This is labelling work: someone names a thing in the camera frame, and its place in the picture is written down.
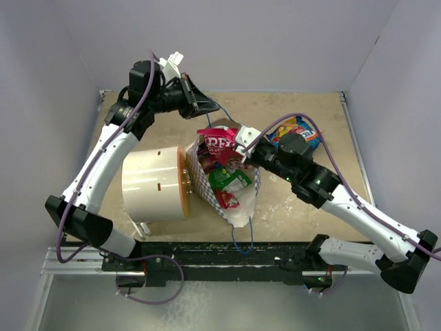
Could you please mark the magenta red snack bag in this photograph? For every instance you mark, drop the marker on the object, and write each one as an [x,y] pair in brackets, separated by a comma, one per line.
[220,141]

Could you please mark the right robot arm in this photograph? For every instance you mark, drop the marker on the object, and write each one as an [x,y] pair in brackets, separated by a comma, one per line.
[397,253]

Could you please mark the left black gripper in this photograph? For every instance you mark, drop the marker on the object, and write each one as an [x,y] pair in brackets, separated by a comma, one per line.
[193,99]

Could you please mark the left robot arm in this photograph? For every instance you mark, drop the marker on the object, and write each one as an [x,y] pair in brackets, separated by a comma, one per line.
[155,86]

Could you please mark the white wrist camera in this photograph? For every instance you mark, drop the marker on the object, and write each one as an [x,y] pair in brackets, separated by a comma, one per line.
[170,65]
[246,138]

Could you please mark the blue snack bag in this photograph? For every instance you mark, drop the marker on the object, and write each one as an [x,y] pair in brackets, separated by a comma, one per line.
[296,125]

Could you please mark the small red snack bag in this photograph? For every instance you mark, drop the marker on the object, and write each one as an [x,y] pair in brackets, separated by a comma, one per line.
[226,200]

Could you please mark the green snack bag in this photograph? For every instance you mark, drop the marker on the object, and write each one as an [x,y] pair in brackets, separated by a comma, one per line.
[225,179]

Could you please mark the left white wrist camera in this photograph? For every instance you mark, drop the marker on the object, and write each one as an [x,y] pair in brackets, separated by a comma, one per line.
[170,65]

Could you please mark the white cylindrical container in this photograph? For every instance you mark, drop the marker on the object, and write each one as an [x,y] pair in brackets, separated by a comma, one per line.
[155,185]

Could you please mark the aluminium frame rail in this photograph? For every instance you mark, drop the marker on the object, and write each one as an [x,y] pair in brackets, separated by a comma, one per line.
[91,258]

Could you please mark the blue checkered paper bag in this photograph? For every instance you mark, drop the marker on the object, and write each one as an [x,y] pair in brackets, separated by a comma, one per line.
[237,217]

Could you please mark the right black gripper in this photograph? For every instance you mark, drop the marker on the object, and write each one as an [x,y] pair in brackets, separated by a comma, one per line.
[251,160]

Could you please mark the orange snack bag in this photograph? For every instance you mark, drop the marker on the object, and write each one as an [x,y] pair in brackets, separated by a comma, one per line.
[310,136]

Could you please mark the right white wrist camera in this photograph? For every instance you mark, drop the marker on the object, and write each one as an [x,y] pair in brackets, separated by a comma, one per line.
[246,138]

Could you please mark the pink candy bag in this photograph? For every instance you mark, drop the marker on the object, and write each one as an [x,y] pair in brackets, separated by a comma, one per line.
[208,162]

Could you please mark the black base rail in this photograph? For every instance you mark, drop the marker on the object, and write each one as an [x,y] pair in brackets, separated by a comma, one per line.
[227,260]

